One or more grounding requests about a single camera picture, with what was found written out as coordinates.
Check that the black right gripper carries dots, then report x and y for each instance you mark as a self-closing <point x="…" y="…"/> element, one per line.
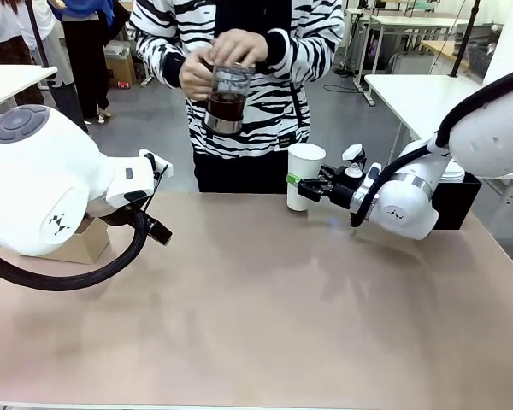
<point x="340" y="192"/>

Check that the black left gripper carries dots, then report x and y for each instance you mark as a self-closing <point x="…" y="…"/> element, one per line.
<point x="115" y="215"/>

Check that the white paper cup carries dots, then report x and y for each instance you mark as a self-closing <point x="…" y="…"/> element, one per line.
<point x="305" y="162"/>

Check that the glass pitcher with dark drink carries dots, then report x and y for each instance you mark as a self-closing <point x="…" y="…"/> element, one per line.
<point x="226" y="107"/>

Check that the person's left forearm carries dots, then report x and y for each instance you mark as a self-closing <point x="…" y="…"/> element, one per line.
<point x="303" y="55"/>

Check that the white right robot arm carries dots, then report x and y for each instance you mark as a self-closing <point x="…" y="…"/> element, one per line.
<point x="487" y="136"/>

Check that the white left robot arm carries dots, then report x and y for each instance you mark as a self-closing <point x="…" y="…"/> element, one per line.
<point x="34" y="183"/>

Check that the person's right forearm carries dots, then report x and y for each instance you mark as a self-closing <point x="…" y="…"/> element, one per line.
<point x="158" y="60"/>

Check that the person's left hand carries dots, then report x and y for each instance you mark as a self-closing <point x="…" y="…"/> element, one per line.
<point x="239" y="45"/>

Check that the person's right hand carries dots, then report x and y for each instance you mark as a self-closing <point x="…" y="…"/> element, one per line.
<point x="196" y="79"/>

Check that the person in zebra striped sweater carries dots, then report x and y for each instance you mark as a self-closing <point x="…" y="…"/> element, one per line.
<point x="265" y="111"/>

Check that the large white table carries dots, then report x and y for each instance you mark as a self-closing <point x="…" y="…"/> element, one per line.
<point x="414" y="94"/>

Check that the stack of white lids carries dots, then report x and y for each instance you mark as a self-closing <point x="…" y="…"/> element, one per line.
<point x="453" y="171"/>

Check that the black open box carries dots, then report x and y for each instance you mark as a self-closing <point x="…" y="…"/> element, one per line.
<point x="453" y="205"/>

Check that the brown cardboard box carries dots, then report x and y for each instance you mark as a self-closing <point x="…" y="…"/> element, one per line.
<point x="119" y="70"/>

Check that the white desk with metal legs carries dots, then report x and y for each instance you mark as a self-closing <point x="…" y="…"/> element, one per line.
<point x="410" y="19"/>

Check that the grey box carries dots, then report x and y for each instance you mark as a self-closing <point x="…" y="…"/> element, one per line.
<point x="116" y="49"/>

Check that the person in blue jacket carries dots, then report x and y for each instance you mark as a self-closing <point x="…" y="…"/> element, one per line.
<point x="85" y="55"/>

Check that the black stand pole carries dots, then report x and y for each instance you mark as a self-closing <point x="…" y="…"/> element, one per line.
<point x="464" y="42"/>
<point x="38" y="38"/>

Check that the grey plastic crate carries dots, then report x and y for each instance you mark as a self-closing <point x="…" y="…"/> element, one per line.
<point x="481" y="60"/>

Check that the small white table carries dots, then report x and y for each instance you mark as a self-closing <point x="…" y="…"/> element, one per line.
<point x="8" y="83"/>

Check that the person in white coat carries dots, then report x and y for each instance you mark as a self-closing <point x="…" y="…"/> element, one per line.
<point x="47" y="42"/>

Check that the red-haired woman in white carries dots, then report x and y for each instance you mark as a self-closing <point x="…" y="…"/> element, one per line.
<point x="0" y="25"/>

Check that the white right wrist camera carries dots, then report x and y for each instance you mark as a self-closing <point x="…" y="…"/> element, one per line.
<point x="352" y="153"/>

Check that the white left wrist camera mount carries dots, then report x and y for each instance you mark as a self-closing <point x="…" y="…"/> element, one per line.
<point x="164" y="164"/>

